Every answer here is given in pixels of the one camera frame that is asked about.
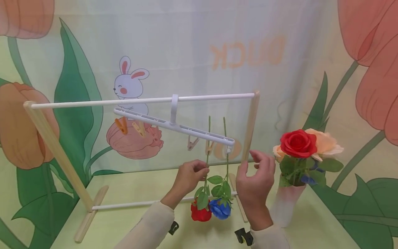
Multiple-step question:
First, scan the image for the person's right hand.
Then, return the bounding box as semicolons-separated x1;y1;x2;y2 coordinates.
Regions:
235;149;276;231

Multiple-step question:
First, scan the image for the person's left hand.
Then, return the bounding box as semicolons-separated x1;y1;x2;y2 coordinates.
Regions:
161;159;210;210

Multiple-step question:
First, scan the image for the red artificial rose long stem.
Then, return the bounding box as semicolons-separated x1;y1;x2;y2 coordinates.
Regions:
190;116;215;222

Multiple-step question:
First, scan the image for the person's right forearm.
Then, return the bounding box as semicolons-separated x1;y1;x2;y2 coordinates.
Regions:
249;224;292;249

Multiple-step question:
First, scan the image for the white clip hanger bar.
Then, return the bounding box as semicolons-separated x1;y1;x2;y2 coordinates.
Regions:
114;94;235;147

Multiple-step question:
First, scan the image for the red rose with short stem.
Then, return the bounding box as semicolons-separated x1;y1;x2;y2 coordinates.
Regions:
279;129;318;187

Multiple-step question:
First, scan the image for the blue artificial rose long stem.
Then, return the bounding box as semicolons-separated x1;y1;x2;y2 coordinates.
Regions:
207;117;233;221

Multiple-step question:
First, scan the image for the small blue artificial flower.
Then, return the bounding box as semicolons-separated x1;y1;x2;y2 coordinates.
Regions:
300;162;324;184

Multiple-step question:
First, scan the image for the white pink frosted vase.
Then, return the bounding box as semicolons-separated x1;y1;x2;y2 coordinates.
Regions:
270;183;307;228

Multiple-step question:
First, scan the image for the pink clothes peg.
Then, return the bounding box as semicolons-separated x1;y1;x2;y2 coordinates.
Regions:
148;126;161;142

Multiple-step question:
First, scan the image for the peach artificial rose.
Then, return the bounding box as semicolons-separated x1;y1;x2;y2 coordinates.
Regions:
273;128;344;162

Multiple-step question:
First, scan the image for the yellow clothes peg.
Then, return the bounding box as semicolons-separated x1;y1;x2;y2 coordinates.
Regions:
132;121;146;138

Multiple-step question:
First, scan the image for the orange clothes peg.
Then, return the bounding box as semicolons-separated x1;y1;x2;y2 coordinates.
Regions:
115;117;128;135

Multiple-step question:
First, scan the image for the wooden rack with white rods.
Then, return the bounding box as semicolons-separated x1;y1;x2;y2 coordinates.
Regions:
23;91;260;243

